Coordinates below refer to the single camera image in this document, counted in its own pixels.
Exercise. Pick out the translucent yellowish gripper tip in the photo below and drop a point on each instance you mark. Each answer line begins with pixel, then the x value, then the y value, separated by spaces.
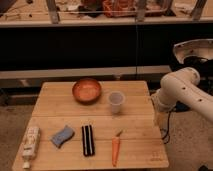
pixel 160 118

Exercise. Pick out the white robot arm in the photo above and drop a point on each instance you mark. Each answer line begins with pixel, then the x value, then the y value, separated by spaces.
pixel 181 86

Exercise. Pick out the clear plastic cup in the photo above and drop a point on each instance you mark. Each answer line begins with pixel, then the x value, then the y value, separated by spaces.
pixel 116 99

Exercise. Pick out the orange carrot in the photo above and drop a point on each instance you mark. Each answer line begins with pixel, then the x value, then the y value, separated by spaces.
pixel 116 148

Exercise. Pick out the black striped eraser block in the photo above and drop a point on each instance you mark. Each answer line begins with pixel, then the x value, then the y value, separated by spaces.
pixel 88 141

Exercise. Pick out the wooden folding table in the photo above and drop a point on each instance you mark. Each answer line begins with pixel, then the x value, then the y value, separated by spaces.
pixel 116 132

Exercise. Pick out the orange bowl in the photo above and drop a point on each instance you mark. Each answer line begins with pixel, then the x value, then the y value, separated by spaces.
pixel 86 90

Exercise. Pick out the white dome shell device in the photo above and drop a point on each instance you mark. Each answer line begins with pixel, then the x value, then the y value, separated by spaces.
pixel 202 48

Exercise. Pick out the blue sponge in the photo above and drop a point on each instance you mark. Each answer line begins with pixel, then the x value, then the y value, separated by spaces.
pixel 62 136

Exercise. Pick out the orange crate on shelf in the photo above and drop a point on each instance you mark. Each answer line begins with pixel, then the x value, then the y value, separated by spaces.
pixel 118 8

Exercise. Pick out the white tube bottle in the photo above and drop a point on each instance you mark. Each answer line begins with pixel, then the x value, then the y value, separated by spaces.
pixel 30 146

